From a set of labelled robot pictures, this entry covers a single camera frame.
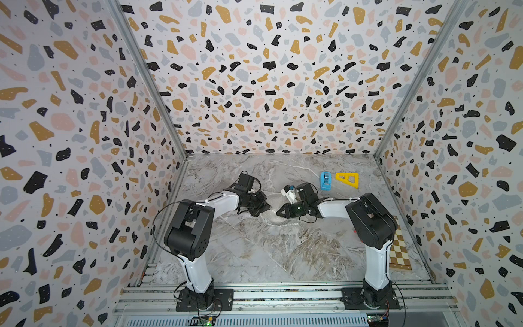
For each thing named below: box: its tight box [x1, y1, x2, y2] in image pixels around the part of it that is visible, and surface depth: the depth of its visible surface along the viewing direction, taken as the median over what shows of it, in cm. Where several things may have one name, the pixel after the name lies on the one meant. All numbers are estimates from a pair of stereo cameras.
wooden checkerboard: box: [388, 215, 412, 271], surface depth 84 cm
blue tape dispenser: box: [320, 171, 332, 191], surface depth 108 cm
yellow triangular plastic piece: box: [335, 173, 359, 189], surface depth 112 cm
